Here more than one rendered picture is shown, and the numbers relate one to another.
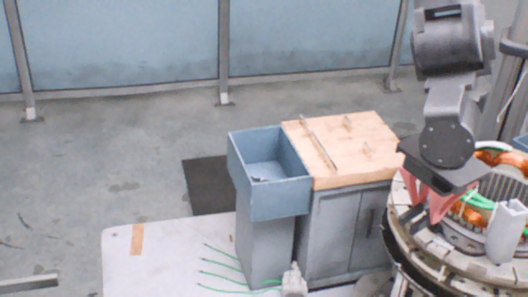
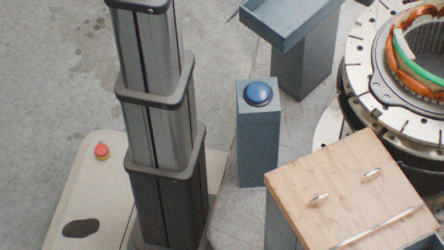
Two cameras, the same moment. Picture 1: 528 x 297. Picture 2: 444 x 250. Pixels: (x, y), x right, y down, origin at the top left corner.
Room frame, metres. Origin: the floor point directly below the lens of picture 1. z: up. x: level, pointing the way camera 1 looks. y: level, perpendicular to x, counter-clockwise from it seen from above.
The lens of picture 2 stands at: (1.18, 0.44, 2.23)
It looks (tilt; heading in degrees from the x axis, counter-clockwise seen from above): 57 degrees down; 263
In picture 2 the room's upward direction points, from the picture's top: 2 degrees counter-clockwise
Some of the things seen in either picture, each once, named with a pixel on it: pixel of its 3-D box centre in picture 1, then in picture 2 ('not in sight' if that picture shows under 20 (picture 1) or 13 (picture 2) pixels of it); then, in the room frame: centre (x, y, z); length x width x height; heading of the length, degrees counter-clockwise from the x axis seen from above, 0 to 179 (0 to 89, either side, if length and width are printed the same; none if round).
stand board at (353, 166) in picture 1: (346, 147); (350, 204); (0.93, -0.16, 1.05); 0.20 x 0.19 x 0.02; 109
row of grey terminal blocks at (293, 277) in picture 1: (294, 282); not in sight; (0.82, -0.08, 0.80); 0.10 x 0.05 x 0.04; 0
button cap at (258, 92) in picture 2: not in sight; (258, 92); (1.03, -0.39, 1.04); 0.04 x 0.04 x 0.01
